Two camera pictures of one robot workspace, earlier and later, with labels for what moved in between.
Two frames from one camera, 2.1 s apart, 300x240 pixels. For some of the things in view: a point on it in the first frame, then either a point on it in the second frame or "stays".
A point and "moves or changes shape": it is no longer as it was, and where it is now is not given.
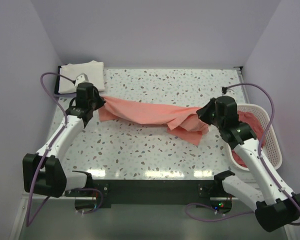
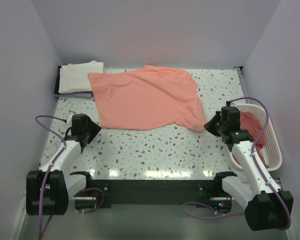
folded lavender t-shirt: (70, 95) stays
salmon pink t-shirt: (185, 123) moves or changes shape
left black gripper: (100, 102) -> (94, 129)
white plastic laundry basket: (270, 148) stays
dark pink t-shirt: (257, 130) stays
